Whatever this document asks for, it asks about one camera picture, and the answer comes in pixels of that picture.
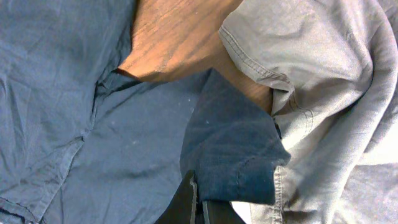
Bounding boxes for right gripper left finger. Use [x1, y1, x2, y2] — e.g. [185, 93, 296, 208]
[155, 170, 198, 224]

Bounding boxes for grey shorts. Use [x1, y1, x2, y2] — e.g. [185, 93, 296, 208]
[219, 0, 397, 223]

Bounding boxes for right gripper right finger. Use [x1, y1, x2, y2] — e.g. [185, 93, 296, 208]
[202, 201, 245, 224]

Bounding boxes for navy blue shorts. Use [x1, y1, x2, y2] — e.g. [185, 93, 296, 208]
[1, 1, 290, 223]

